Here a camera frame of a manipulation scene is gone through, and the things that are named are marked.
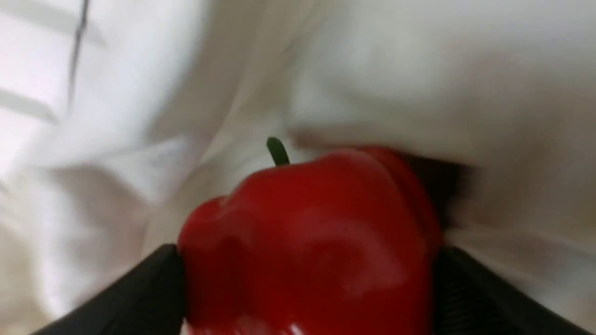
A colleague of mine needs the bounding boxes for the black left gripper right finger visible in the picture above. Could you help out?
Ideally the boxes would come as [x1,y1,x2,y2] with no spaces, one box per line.
[433,247,588,335]

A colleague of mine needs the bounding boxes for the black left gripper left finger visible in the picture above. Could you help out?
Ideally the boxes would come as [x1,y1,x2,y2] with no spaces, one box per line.
[37,244,186,335]

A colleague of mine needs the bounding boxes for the red bell pepper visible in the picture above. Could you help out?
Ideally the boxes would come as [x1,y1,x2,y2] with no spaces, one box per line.
[177,147,442,335]

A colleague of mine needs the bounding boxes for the white cloth tote bag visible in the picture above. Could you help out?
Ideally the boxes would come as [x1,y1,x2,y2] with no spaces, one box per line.
[1,0,595,335]

